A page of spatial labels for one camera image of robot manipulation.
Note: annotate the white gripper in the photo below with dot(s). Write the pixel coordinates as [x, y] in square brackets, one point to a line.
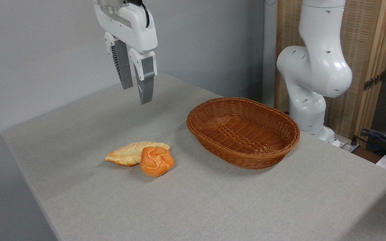
[136, 30]

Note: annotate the round orange bread roll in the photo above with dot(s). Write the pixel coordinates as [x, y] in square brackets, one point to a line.
[156, 161]

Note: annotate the black plug at robot base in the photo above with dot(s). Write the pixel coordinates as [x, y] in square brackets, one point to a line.
[354, 144]

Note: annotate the leaf-shaped braided bread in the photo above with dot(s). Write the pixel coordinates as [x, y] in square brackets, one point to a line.
[129, 153]

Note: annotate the brown wicker oval basket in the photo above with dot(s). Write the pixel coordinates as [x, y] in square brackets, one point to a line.
[243, 132]

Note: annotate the metal screen hinge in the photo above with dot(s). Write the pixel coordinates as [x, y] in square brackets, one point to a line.
[374, 81]

